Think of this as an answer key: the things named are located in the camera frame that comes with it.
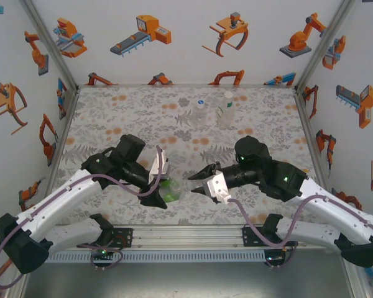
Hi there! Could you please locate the green tinted plastic bottle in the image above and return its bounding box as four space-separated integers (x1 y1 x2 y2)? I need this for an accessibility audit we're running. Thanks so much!
160 178 184 204

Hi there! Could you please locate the clear bottle with green label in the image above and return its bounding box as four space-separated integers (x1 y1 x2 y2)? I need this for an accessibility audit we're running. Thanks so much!
216 89 237 127

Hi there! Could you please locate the clear unlabelled plastic bottle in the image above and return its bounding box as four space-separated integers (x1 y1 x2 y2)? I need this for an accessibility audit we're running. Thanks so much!
191 98 210 128

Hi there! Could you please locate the floral patterned table cover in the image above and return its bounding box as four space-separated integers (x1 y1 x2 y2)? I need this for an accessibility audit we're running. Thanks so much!
46 86 341 226

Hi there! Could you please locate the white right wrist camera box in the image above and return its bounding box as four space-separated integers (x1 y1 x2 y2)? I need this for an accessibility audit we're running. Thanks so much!
202 169 234 205

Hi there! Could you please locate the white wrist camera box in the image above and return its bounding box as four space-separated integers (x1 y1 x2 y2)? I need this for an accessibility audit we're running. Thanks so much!
148 148 171 181
202 169 234 205

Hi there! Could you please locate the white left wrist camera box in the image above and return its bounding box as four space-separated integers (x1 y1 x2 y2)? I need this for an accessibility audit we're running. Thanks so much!
148 148 171 181

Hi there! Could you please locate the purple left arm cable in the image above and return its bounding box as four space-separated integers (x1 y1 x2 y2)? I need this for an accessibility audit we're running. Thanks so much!
0 145 164 291

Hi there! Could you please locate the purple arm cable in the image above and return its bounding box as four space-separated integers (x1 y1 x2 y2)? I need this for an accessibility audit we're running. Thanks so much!
0 145 164 291
228 194 373 271

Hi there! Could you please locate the aluminium front frame rail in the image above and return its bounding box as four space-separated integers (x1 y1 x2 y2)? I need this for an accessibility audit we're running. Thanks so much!
17 225 357 251

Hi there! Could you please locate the aluminium side frame rail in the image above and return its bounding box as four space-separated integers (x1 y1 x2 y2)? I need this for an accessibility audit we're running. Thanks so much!
293 88 341 224
20 88 81 229

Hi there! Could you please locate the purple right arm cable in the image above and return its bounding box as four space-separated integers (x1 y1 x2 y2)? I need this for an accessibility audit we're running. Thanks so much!
228 194 373 271

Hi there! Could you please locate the white slotted cable duct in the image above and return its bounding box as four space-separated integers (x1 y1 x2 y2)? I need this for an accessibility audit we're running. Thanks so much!
29 250 267 263

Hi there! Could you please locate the aluminium frame post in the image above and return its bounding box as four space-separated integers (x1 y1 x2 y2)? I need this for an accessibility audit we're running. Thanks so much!
293 0 355 91
20 0 80 91

